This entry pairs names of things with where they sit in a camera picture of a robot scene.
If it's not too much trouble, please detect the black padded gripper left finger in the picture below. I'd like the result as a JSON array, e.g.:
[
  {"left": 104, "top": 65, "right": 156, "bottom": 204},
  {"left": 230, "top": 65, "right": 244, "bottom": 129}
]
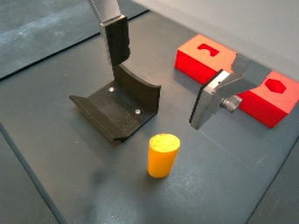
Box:
[{"left": 88, "top": 0, "right": 131, "bottom": 67}]

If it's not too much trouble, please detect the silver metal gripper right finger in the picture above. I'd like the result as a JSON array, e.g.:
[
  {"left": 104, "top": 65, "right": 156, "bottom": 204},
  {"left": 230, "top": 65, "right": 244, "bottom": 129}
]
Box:
[{"left": 190, "top": 54, "right": 271, "bottom": 130}]

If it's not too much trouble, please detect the yellow oval peg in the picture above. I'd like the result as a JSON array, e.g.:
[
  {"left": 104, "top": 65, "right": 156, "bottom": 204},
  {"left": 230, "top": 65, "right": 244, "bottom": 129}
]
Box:
[{"left": 147, "top": 133, "right": 181, "bottom": 178}]

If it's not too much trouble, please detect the red shape-sorting board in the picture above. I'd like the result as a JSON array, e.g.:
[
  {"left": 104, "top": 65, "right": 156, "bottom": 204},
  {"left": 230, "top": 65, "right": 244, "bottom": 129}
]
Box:
[{"left": 175, "top": 35, "right": 299, "bottom": 129}]

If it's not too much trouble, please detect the black curved peg stand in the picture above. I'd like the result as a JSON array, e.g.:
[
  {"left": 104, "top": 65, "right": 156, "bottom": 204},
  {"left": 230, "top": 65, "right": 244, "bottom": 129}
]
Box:
[{"left": 69, "top": 65, "right": 161, "bottom": 141}]

